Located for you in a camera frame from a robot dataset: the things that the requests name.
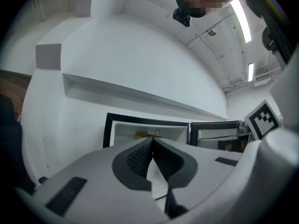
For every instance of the white air conditioner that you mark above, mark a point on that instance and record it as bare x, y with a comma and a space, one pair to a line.
264, 80

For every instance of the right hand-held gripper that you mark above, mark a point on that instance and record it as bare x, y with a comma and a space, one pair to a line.
262, 120

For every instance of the ceiling tube light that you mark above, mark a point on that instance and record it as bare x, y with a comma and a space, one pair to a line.
240, 20
250, 71

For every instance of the black mini fridge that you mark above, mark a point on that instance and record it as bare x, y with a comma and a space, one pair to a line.
121, 129

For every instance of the black head-mounted camera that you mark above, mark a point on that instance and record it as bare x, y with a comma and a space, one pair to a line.
182, 17

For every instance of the tan plastic tray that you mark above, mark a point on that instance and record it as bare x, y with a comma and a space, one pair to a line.
140, 137

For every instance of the white ceiling conduit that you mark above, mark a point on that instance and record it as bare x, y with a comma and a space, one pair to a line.
149, 2

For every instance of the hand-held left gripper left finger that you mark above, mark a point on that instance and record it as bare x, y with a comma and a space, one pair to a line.
98, 171

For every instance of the round ceiling detector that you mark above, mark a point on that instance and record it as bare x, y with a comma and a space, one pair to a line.
211, 31

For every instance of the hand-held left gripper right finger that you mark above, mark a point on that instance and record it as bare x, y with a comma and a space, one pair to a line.
205, 167

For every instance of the black armrest office chair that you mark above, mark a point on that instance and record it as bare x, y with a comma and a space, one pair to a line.
11, 148

